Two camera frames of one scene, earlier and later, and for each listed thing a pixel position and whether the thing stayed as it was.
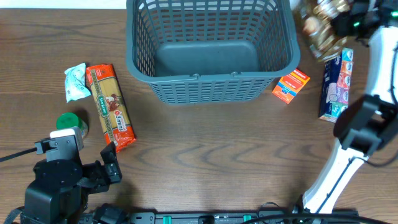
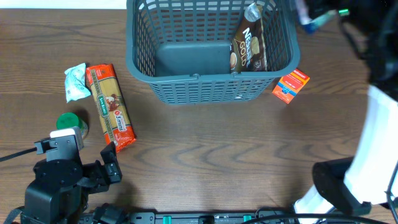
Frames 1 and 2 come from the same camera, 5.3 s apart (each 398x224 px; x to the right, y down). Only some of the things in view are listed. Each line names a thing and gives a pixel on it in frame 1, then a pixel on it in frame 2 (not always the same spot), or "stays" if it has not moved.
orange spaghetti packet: [112, 107] stays
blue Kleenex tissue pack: [335, 89] → [313, 25]
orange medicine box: [289, 84] stays
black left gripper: [97, 178] stays
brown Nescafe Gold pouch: [316, 17] → [247, 48]
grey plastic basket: [211, 52] stays
